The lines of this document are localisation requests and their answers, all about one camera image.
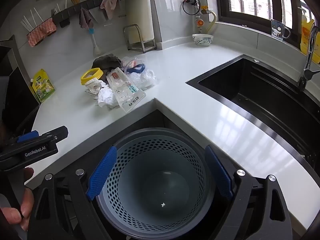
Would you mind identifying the printed glass mug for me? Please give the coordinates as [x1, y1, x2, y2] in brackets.
[271, 19, 291, 42]

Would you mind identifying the blue lanyard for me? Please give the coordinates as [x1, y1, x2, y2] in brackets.
[126, 64, 146, 75]

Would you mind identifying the purple grey hanging cloth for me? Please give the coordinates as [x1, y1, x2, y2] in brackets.
[79, 7, 94, 29]

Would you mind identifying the yellow seasoning pouch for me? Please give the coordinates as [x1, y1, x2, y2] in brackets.
[30, 69, 55, 103]

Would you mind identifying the yellow gas hose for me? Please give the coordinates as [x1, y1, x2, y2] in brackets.
[204, 11, 217, 33]

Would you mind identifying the person's left hand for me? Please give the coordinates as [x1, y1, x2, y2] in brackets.
[0, 167, 35, 232]

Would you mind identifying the clear plastic package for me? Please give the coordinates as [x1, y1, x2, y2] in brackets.
[106, 67, 147, 114]

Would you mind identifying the steel board rack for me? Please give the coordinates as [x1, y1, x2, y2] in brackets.
[123, 24, 157, 53]

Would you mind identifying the bundle of white sticks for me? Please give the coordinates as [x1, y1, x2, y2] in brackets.
[21, 6, 47, 30]

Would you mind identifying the dark grey towel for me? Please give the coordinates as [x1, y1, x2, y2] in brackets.
[91, 54, 123, 74]

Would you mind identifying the black kitchen appliance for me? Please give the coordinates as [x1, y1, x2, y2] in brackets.
[0, 36, 40, 135]

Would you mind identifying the pink wavy sponge cloth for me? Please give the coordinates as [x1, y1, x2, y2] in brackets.
[26, 18, 57, 47]

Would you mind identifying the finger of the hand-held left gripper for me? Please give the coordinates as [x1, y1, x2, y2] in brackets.
[16, 126, 68, 144]

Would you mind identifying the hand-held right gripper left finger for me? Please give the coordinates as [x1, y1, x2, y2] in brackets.
[27, 145, 117, 240]

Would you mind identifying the black kitchen sink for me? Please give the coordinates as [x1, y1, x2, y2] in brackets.
[185, 54, 320, 175]

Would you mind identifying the black cable loop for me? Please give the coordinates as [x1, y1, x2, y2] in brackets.
[182, 0, 200, 15]

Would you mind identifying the white patterned bowl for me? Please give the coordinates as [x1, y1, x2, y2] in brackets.
[192, 33, 214, 47]

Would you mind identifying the yellow lid container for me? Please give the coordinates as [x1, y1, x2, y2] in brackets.
[80, 68, 103, 85]

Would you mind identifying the chrome faucet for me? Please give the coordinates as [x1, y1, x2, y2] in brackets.
[297, 26, 320, 92]

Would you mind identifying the printed wrapper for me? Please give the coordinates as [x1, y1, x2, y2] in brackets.
[85, 79, 107, 98]

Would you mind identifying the black wall rail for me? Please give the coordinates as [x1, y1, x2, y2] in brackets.
[52, 0, 123, 28]

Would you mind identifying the blue white bottle brush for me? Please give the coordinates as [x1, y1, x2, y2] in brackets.
[88, 27, 101, 57]

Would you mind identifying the clear plastic bag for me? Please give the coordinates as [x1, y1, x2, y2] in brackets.
[121, 56, 158, 90]

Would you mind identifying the pink hanging cloth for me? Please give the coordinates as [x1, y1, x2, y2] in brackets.
[99, 0, 118, 20]

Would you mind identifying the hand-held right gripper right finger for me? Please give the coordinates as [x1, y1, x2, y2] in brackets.
[204, 145, 293, 240]

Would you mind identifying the white tissue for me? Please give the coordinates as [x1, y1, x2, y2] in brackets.
[96, 84, 118, 108]

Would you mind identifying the white cutting board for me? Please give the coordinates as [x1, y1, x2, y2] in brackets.
[125, 0, 162, 51]

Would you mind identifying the grey perforated trash basket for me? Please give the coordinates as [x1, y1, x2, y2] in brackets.
[96, 127, 217, 240]

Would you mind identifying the yellow detergent bottle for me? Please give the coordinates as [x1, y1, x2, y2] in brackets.
[301, 7, 320, 64]

